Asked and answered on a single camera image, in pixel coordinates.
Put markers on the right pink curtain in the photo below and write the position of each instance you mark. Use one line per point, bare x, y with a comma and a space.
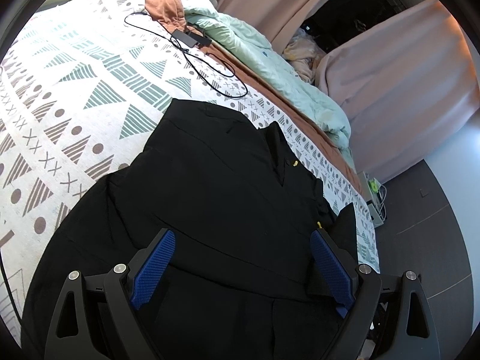
406, 85

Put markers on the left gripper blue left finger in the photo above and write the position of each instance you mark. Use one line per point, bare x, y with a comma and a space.
147, 267

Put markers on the large black shirt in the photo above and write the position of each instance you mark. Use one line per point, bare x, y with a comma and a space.
242, 283

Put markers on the patterned white bedspread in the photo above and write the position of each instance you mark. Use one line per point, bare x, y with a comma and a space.
84, 85

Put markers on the crumpled peach blanket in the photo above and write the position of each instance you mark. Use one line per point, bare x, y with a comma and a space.
304, 55

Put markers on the green item on bedside table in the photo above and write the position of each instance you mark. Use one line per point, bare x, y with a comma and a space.
374, 185

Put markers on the mint green duvet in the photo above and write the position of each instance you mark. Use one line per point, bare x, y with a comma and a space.
254, 50

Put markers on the rust orange cloth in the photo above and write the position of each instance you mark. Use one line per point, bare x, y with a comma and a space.
169, 13

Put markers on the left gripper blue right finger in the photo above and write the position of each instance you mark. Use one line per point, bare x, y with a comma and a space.
338, 269

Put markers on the white bedside table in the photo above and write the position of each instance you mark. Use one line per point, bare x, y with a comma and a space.
375, 201

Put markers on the black charger with cable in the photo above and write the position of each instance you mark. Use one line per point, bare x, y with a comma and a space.
178, 43

